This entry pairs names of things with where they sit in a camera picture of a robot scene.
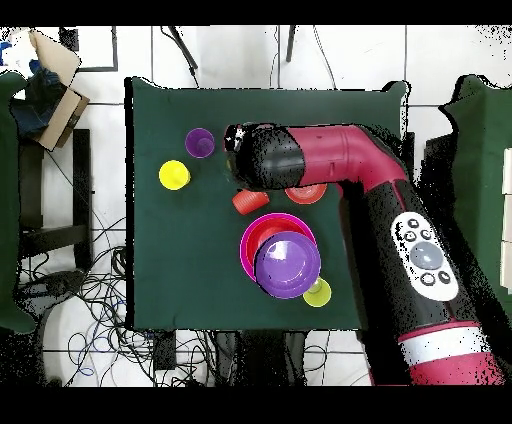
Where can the black box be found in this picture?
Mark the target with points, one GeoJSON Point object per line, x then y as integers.
{"type": "Point", "coordinates": [440, 160]}

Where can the small orange bowl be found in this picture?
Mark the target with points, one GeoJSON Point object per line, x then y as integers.
{"type": "Point", "coordinates": [306, 196]}

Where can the cardboard box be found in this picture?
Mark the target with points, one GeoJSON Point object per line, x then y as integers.
{"type": "Point", "coordinates": [60, 116]}

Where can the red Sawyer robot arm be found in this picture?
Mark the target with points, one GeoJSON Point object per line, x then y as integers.
{"type": "Point", "coordinates": [340, 156]}

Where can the white box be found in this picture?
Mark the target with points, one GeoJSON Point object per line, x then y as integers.
{"type": "Point", "coordinates": [508, 172]}
{"type": "Point", "coordinates": [508, 218]}

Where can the dark blue cloth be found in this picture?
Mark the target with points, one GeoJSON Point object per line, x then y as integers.
{"type": "Point", "coordinates": [36, 104]}

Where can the orange cup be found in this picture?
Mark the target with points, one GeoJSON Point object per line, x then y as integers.
{"type": "Point", "coordinates": [250, 202]}

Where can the black square frame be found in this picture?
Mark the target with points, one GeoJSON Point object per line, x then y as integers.
{"type": "Point", "coordinates": [115, 52]}

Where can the large pink bowl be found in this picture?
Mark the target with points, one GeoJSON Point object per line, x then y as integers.
{"type": "Point", "coordinates": [242, 248]}

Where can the black stool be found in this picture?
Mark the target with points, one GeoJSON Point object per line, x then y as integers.
{"type": "Point", "coordinates": [82, 180]}

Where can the purple bowl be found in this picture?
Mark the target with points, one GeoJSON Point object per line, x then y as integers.
{"type": "Point", "coordinates": [288, 266]}

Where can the green-covered side table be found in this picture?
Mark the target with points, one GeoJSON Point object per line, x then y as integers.
{"type": "Point", "coordinates": [480, 140]}
{"type": "Point", "coordinates": [8, 200]}

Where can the pale yellow cup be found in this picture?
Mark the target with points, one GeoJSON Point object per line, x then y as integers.
{"type": "Point", "coordinates": [322, 298]}

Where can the black pedestal foot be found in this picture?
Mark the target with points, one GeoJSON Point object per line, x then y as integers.
{"type": "Point", "coordinates": [56, 284]}

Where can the bright yellow cup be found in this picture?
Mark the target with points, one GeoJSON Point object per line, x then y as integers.
{"type": "Point", "coordinates": [174, 174]}

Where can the large orange bowl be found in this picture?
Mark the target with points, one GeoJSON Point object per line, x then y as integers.
{"type": "Point", "coordinates": [260, 234]}

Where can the black tripod leg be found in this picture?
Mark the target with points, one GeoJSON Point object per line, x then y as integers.
{"type": "Point", "coordinates": [183, 48]}
{"type": "Point", "coordinates": [290, 44]}

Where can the purple cup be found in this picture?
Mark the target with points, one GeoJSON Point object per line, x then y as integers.
{"type": "Point", "coordinates": [200, 142]}

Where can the dark green tablecloth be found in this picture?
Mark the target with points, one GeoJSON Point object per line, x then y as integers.
{"type": "Point", "coordinates": [180, 260]}

